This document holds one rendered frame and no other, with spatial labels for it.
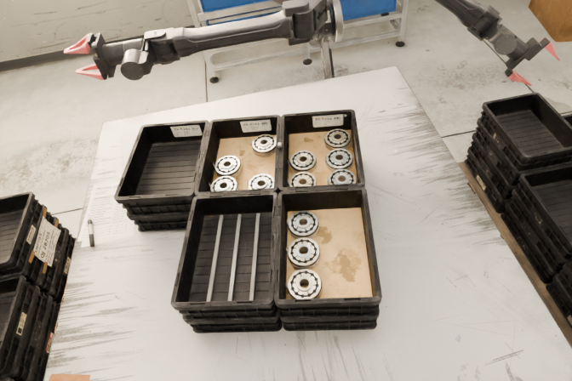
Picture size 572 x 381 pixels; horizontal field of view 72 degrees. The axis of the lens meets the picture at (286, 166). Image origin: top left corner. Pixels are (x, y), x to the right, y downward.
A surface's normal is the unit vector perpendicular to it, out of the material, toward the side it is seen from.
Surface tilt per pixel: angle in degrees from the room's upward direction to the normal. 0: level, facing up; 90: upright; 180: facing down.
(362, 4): 90
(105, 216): 0
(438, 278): 0
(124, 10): 90
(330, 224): 0
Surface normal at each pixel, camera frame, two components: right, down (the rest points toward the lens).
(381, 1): 0.16, 0.72
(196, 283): -0.11, -0.66
